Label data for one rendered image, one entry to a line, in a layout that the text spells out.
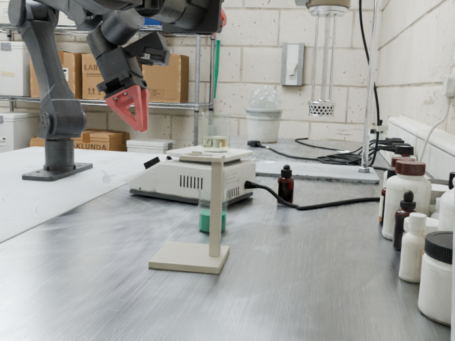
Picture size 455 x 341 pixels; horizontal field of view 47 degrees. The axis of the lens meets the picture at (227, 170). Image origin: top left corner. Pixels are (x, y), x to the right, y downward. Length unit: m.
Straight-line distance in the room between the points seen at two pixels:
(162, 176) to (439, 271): 0.55
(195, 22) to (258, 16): 2.56
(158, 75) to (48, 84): 1.95
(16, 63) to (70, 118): 2.38
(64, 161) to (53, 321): 0.72
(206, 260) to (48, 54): 0.74
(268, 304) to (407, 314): 0.13
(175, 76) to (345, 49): 1.05
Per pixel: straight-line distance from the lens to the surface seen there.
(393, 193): 0.75
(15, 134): 3.47
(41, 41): 1.23
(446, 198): 0.59
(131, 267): 0.60
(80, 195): 0.97
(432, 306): 0.52
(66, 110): 1.16
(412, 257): 0.60
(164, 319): 0.48
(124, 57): 0.98
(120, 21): 0.96
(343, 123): 3.31
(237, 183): 0.90
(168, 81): 3.08
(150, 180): 0.94
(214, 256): 0.61
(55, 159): 1.18
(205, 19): 0.81
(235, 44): 3.36
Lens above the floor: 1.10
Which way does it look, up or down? 9 degrees down
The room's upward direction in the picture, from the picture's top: 2 degrees clockwise
